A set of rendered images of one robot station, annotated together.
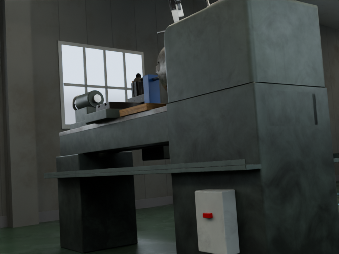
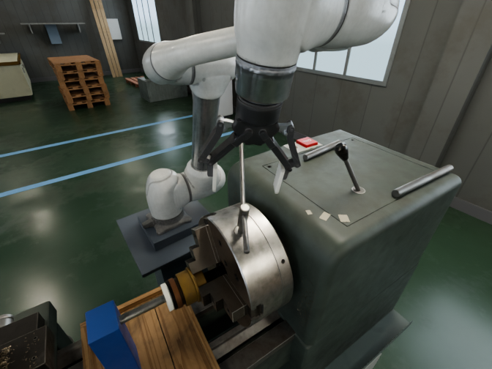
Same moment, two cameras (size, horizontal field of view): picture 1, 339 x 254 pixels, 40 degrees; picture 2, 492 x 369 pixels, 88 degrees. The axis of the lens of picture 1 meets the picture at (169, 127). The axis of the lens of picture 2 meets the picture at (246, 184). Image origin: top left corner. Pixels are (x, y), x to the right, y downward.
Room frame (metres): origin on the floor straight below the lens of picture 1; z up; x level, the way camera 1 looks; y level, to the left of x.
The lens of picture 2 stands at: (2.43, 0.37, 1.66)
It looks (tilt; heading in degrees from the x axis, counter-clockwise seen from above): 33 degrees down; 274
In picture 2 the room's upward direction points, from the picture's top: straight up
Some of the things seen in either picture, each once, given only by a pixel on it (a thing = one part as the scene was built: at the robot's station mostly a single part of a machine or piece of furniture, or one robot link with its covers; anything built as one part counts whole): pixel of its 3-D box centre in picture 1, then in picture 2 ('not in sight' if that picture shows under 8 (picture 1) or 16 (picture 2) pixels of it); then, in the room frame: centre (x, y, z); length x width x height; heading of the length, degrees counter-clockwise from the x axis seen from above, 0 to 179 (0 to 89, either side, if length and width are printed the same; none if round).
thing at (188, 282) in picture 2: not in sight; (187, 287); (2.61, -0.02, 1.08); 0.09 x 0.09 x 0.09; 36
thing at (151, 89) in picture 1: (152, 93); (116, 345); (2.77, 0.09, 1.00); 0.08 x 0.06 x 0.23; 126
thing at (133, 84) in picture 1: (138, 89); not in sight; (3.02, 0.19, 1.07); 0.07 x 0.07 x 0.10; 36
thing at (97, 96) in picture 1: (89, 111); not in sight; (3.46, 0.60, 1.01); 0.30 x 0.20 x 0.29; 36
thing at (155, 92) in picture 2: not in sight; (159, 76); (5.03, -6.17, 0.48); 1.00 x 0.81 x 0.96; 41
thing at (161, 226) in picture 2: not in sight; (164, 216); (2.91, -0.58, 0.83); 0.22 x 0.18 x 0.06; 41
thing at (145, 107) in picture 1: (158, 110); (148, 353); (2.72, 0.06, 0.89); 0.36 x 0.30 x 0.04; 126
